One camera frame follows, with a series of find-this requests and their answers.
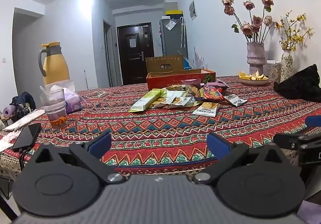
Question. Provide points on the yellow thermos jug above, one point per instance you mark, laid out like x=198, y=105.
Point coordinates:
x=52, y=64

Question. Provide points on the dried pink roses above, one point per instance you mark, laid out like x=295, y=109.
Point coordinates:
x=256, y=30

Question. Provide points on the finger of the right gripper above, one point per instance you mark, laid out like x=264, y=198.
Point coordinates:
x=313, y=121

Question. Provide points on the red cardboard snack box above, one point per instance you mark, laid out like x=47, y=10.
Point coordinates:
x=164, y=79

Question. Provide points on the dark backpack on chair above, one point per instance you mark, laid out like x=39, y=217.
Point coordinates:
x=24, y=104

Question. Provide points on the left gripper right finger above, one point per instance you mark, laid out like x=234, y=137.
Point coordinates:
x=227, y=154

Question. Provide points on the pink snack packet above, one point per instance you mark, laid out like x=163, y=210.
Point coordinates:
x=195, y=82
x=216, y=85

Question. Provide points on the long green snack bar pack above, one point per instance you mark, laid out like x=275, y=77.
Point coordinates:
x=144, y=102

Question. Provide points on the black cloth bag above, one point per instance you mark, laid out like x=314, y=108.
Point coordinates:
x=302, y=85

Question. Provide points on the wall electrical panel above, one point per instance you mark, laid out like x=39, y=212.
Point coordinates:
x=192, y=10

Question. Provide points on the purple tissue pack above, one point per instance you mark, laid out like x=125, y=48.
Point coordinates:
x=72, y=99

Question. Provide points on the patterned red tablecloth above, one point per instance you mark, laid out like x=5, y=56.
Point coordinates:
x=174, y=140

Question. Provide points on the floral small vase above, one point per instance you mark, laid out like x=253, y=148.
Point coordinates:
x=286, y=66

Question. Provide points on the brown wooden chair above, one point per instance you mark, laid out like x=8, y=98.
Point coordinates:
x=164, y=63

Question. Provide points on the grey refrigerator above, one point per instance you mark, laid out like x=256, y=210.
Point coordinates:
x=173, y=37

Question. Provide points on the yellow box on fridge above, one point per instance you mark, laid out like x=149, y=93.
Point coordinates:
x=174, y=12

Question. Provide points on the plate of orange peels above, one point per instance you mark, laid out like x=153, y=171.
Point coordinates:
x=255, y=79

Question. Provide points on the clear plastic cup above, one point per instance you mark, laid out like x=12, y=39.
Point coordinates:
x=54, y=106

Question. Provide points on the yellow noodle snack pack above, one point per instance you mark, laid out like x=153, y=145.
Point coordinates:
x=174, y=102

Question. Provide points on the black smartphone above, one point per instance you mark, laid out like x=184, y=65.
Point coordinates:
x=27, y=137

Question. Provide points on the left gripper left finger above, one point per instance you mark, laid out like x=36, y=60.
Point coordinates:
x=88, y=156

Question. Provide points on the pink ceramic vase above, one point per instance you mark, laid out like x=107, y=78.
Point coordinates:
x=255, y=57

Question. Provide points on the dark entrance door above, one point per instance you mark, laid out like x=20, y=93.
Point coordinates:
x=135, y=45

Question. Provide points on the white silver snack packet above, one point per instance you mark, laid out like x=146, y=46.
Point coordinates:
x=234, y=100

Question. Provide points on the white cracker snack packet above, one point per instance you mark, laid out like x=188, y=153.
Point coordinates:
x=207, y=109

